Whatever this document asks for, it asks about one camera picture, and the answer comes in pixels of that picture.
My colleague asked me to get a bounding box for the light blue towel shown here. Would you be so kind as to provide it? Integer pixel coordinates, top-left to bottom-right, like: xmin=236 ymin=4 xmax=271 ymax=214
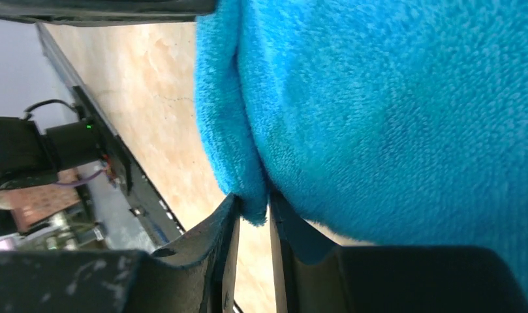
xmin=194 ymin=1 xmax=528 ymax=295

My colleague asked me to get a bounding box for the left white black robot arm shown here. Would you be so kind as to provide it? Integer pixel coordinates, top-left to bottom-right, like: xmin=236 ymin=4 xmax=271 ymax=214
xmin=0 ymin=1 xmax=217 ymax=191

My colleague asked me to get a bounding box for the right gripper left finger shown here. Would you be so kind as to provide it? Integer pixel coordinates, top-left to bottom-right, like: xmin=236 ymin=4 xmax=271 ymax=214
xmin=0 ymin=194 xmax=241 ymax=312

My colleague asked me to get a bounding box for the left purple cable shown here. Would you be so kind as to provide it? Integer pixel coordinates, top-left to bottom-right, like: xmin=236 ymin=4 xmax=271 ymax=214
xmin=52 ymin=168 xmax=109 ymax=188

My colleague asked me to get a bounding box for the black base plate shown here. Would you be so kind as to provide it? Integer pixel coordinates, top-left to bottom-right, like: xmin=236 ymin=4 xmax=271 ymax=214
xmin=37 ymin=24 xmax=184 ymax=248

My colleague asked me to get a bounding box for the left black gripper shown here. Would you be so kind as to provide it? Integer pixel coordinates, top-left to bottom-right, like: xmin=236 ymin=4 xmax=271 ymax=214
xmin=0 ymin=0 xmax=217 ymax=27

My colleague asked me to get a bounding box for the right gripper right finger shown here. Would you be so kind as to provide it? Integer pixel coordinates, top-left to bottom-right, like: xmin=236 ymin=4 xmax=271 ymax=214
xmin=270 ymin=192 xmax=528 ymax=312

